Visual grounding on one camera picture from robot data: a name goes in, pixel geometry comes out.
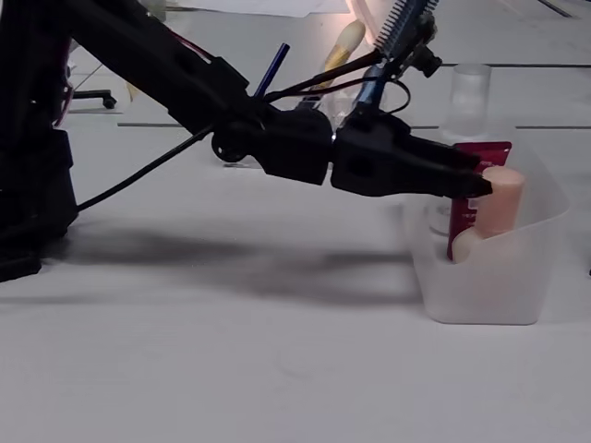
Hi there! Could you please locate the pink bottle with peach cap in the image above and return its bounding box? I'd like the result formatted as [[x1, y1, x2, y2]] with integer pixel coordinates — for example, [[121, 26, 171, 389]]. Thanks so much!
[[450, 165, 528, 265]]

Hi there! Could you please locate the makeup brush with tan bristles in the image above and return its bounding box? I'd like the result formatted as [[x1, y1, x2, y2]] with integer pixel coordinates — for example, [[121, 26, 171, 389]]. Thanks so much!
[[322, 20, 367, 91]]

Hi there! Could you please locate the clear bottle with clear cap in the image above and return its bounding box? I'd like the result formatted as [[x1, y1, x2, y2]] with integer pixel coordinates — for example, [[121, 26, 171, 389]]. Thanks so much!
[[427, 63, 494, 239]]

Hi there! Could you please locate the blue round hair brush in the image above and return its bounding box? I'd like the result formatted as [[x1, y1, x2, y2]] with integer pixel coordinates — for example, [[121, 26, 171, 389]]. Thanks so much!
[[356, 0, 438, 114]]

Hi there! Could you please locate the red cosmetic tube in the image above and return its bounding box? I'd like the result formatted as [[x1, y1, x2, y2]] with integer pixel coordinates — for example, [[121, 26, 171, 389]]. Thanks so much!
[[444, 140, 513, 262]]

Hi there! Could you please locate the frosted plastic tray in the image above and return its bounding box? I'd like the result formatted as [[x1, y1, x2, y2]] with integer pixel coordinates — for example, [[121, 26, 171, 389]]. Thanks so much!
[[404, 126, 573, 327]]

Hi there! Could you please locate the black cosmetic pencil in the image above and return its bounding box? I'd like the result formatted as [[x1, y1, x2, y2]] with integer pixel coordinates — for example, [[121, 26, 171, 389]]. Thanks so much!
[[252, 42, 293, 99]]

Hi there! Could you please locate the black office chair base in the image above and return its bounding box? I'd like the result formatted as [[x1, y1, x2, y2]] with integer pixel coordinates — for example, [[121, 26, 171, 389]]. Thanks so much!
[[68, 89, 116, 111]]

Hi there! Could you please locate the black camera cable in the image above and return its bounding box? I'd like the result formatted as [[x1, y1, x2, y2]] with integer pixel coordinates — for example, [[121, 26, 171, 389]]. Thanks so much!
[[265, 48, 412, 116]]

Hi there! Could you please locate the black gripper camera module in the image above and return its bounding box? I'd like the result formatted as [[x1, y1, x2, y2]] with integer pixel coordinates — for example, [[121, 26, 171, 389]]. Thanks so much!
[[392, 12, 442, 78]]

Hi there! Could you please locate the black power cable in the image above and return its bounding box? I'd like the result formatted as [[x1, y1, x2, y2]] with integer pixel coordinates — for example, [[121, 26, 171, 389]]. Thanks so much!
[[76, 126, 216, 211]]

